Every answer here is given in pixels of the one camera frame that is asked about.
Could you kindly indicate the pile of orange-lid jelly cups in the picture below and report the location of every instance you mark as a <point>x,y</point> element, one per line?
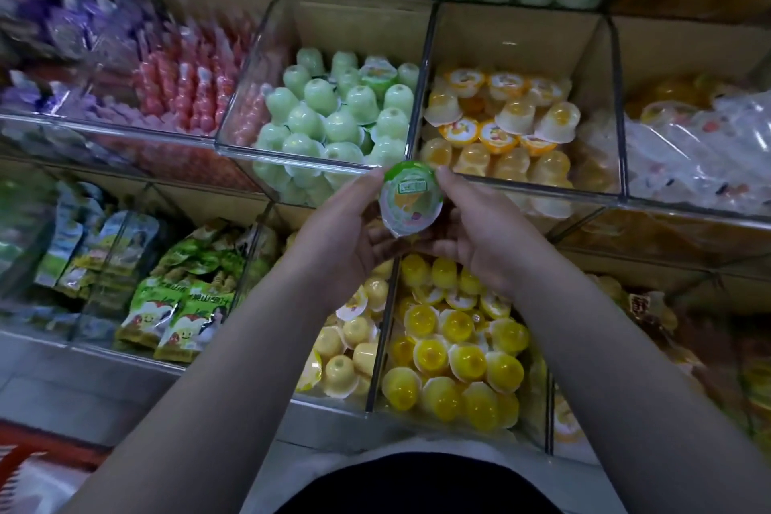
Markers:
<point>506,128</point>

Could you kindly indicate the person's left forearm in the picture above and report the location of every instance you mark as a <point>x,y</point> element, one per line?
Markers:
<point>205,411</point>

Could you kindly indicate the pile of pink jelly sticks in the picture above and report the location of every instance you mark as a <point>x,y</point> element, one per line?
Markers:
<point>181,80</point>

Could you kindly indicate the pile of green jelly cups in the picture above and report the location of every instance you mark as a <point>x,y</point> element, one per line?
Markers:
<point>325,122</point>

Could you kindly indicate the pile of yellow jelly cups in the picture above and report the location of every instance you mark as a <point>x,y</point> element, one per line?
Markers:
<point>458,351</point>

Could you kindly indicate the black shirt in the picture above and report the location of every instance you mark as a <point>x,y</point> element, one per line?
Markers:
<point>422,486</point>

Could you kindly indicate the green juice pouches pile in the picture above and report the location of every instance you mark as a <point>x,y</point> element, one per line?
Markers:
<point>181,303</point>

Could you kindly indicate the pile of pale yellow jelly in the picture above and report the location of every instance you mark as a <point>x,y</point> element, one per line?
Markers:
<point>340,345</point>

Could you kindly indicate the person's left hand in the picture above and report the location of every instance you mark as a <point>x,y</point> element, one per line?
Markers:
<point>337,237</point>

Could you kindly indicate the pile of clear packets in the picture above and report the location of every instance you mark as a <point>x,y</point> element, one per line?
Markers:
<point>711,158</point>

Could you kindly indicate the single green jelly cup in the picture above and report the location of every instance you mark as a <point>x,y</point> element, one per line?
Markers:
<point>410,197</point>

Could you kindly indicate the pile of pale jelly pouches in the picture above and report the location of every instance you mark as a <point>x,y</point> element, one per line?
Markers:
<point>90,249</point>

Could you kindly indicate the person's right hand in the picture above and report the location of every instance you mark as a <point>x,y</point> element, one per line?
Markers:
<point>494,231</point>

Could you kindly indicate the pile of pastel jelly cups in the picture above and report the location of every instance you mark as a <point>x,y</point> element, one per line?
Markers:
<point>566,417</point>

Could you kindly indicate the person's right forearm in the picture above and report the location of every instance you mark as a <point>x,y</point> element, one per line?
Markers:
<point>651,399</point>

